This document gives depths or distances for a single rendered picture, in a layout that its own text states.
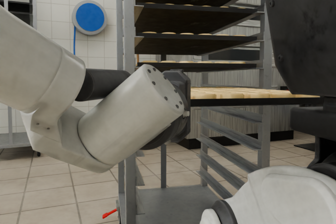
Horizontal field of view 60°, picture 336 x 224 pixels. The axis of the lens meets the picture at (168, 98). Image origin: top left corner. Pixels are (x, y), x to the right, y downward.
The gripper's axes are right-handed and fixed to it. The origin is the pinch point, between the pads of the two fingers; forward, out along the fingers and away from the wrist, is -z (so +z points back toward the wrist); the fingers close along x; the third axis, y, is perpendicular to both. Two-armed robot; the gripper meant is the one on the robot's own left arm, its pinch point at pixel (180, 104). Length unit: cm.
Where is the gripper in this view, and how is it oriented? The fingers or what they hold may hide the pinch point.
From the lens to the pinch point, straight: 53.6
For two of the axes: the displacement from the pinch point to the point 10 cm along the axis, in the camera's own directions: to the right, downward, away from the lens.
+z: -3.1, 0.7, -9.5
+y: -9.5, -0.2, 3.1
